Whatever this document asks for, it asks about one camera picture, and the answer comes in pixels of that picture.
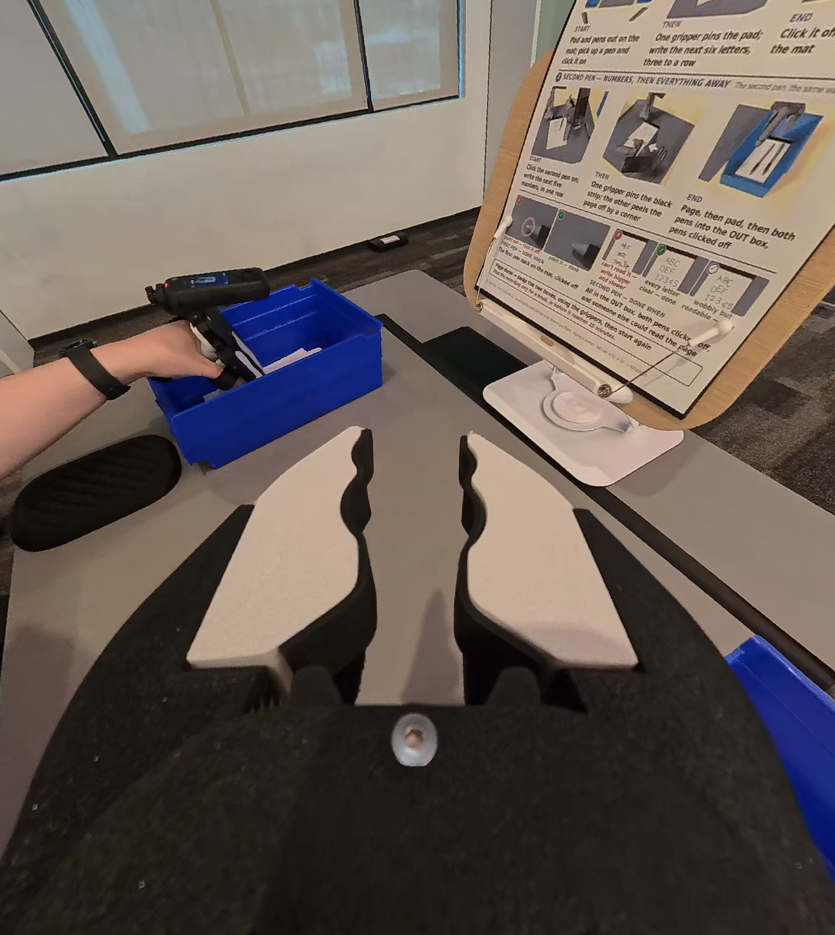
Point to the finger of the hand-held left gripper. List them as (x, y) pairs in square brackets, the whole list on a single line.
[(233, 363), (248, 356)]

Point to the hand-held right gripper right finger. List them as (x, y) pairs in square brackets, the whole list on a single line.
[(541, 577)]

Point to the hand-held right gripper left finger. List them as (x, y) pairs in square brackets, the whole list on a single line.
[(286, 577)]

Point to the handwritten lined paper sheet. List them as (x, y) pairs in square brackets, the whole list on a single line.
[(293, 358)]

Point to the blue plastic bin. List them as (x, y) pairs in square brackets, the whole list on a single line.
[(300, 409), (790, 730)]

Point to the person's left forearm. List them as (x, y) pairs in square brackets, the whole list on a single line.
[(8, 431)]

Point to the person's left hand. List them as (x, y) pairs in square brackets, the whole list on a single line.
[(165, 354)]

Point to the instruction board on stand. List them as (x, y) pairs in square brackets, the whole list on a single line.
[(585, 438)]

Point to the black floor device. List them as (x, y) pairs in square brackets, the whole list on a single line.
[(388, 242)]

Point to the printed instruction sheet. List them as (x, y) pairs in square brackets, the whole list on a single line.
[(680, 219)]

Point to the glass wall window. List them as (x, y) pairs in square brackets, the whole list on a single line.
[(242, 58)]

